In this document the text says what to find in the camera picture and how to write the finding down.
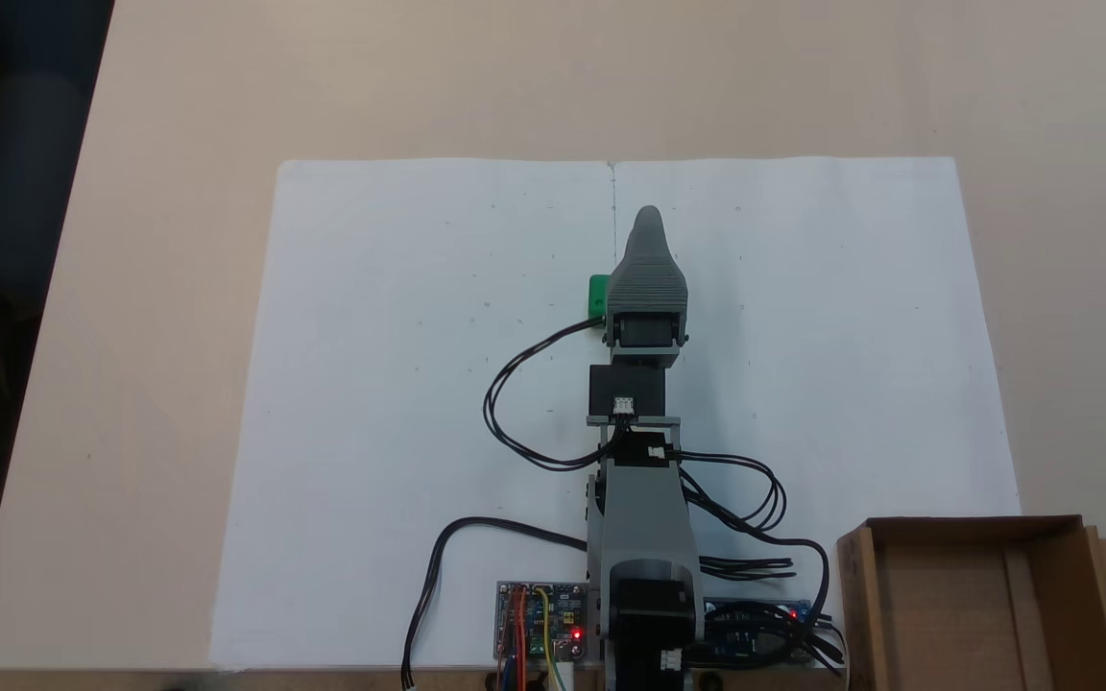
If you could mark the grey ribbed moving gripper finger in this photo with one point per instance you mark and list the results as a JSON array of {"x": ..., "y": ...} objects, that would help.
[{"x": 647, "y": 274}]

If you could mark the brown cardboard box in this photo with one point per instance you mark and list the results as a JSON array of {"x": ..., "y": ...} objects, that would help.
[{"x": 947, "y": 605}]

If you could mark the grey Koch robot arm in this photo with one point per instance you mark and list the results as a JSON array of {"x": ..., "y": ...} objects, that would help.
[{"x": 637, "y": 509}]

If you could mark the blue circuit board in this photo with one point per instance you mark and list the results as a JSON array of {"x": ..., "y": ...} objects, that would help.
[{"x": 740, "y": 633}]

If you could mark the white paper sheet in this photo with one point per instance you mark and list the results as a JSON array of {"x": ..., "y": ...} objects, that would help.
[
  {"x": 822, "y": 365},
  {"x": 399, "y": 384}
]

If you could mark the green die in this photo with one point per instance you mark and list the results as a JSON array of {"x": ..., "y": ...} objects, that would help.
[{"x": 597, "y": 296}]

